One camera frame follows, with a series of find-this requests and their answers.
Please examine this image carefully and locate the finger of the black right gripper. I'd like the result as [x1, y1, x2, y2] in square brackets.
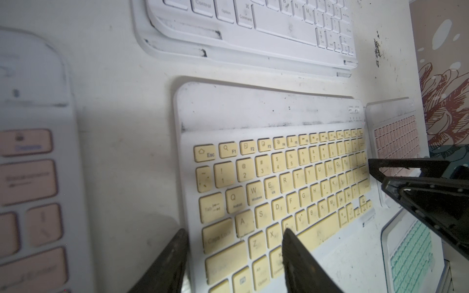
[368, 158, 450, 183]
[381, 177, 469, 259]

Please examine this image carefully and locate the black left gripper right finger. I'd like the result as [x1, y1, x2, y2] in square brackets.
[282, 228, 342, 293]

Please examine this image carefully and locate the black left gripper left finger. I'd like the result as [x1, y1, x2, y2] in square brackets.
[128, 228, 189, 293]

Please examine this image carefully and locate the green keyboard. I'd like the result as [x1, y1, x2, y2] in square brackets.
[381, 209, 444, 293]

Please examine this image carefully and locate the yellow keyboard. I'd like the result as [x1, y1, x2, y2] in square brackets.
[174, 83, 374, 293]
[131, 1, 356, 78]

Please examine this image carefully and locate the far right pink keyboard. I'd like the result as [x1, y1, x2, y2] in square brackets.
[365, 97, 430, 209]

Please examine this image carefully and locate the pink keyboard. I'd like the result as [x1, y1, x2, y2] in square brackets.
[1, 28, 96, 293]
[365, 97, 430, 209]

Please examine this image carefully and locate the near left pink keyboard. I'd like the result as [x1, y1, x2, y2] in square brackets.
[1, 28, 96, 293]

